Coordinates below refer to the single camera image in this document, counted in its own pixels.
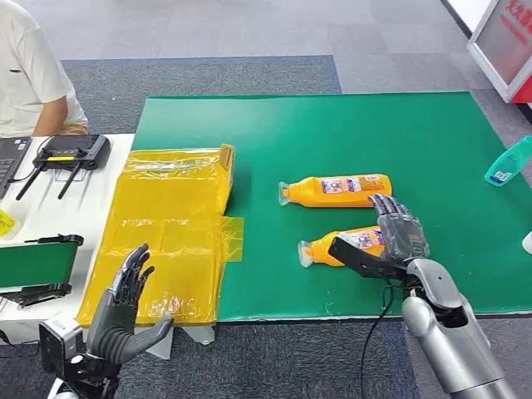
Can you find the green table mat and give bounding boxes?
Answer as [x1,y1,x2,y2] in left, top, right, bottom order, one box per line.
[132,91,532,323]

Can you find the yellow plastic-wrapped flat box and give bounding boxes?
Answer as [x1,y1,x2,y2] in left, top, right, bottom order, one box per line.
[76,144,244,329]

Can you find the black remote controller with antennas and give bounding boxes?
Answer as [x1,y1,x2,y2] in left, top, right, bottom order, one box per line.
[16,134,112,201]

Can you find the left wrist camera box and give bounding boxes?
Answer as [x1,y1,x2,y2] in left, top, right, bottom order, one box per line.
[39,318,87,382]

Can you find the orange bottle with clear cap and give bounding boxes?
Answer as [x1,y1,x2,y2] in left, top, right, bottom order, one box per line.
[278,174,392,209]
[297,225,387,269]

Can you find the small green belt conveyor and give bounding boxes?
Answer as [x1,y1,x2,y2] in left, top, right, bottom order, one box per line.
[0,234,85,308]

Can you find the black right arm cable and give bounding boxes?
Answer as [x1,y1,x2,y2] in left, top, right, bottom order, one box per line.
[359,279,395,399]

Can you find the thin black floor cable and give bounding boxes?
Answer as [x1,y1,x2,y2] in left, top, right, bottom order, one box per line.
[0,329,42,359]

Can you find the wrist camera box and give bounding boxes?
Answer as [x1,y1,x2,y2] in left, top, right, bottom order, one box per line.
[328,236,407,280]
[39,318,87,382]

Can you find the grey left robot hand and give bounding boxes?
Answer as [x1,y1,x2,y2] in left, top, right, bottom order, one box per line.
[85,244,174,366]

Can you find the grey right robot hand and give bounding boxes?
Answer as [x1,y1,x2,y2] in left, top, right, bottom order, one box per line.
[367,194,431,271]

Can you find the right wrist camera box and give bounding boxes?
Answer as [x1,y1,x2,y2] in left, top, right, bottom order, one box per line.
[328,236,407,280]

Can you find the teal plastic bottle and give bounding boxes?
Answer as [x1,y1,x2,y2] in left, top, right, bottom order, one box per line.
[484,135,532,188]

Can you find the white table support bracket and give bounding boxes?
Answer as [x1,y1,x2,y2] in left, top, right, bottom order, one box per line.
[178,324,216,347]

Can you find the yellow label sticker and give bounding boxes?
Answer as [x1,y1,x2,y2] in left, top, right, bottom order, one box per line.
[0,209,17,239]

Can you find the white display stand red sign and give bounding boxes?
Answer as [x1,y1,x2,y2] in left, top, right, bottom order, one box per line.
[466,0,532,105]

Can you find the dark laptop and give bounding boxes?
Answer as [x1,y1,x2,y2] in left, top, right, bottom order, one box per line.
[0,136,32,200]

